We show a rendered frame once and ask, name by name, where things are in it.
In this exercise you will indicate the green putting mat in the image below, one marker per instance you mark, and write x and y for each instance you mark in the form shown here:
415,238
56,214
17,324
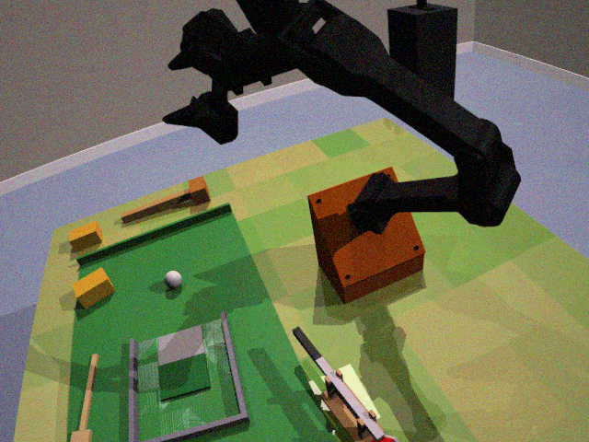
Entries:
218,275

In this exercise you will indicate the white golf ball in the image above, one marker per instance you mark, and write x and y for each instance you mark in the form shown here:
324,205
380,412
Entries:
173,279

